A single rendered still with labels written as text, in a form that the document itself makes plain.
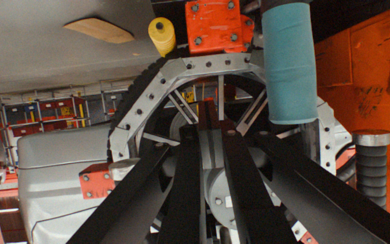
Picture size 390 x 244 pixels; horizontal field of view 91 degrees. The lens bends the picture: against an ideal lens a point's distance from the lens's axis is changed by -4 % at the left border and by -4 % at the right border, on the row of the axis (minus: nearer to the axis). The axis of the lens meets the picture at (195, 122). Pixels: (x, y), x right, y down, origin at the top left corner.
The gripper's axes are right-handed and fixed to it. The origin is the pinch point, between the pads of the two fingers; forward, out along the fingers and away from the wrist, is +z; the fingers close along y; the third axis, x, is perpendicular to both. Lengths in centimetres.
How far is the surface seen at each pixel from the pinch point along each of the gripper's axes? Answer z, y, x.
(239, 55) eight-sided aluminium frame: 33.0, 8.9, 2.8
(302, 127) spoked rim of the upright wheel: 37.4, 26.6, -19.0
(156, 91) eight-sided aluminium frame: 29.9, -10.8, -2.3
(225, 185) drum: 12.2, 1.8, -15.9
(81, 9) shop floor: 129, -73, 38
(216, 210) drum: 10.9, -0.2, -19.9
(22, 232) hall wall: 719, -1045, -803
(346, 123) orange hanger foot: 44, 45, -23
